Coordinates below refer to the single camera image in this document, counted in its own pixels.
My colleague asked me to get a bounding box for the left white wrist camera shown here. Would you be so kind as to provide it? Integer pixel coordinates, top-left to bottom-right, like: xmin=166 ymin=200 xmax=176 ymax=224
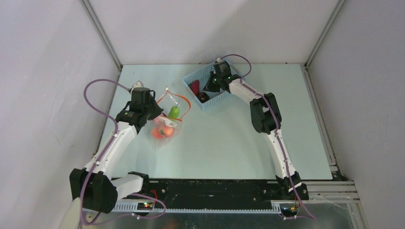
xmin=128 ymin=81 xmax=144 ymax=93

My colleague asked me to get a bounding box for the green toy pepper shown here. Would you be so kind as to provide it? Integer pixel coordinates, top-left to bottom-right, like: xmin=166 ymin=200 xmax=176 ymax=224
xmin=167 ymin=101 xmax=180 ymax=119

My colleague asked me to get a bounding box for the light blue perforated basket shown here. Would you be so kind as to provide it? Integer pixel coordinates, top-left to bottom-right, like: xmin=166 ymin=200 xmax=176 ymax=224
xmin=182 ymin=59 xmax=240 ymax=111

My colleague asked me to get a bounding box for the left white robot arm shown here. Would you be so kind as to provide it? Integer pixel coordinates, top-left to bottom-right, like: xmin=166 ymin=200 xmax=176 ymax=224
xmin=69 ymin=87 xmax=163 ymax=214

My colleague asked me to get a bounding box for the clear zip bag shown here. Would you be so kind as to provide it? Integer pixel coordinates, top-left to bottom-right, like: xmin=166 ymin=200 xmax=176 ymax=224
xmin=149 ymin=87 xmax=191 ymax=150

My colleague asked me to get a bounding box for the orange peach toy fruit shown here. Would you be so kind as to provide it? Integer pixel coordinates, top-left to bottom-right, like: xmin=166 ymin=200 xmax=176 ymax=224
xmin=161 ymin=125 xmax=175 ymax=138

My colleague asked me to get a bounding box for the dark red toy fruit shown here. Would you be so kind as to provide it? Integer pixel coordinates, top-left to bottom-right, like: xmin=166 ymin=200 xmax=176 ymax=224
xmin=189 ymin=80 xmax=200 ymax=96

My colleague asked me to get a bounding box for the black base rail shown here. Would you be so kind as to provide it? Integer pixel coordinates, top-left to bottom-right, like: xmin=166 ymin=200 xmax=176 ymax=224
xmin=138 ymin=176 xmax=309 ymax=211

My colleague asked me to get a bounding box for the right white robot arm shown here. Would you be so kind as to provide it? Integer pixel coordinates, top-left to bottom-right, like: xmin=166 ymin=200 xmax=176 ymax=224
xmin=204 ymin=59 xmax=302 ymax=199

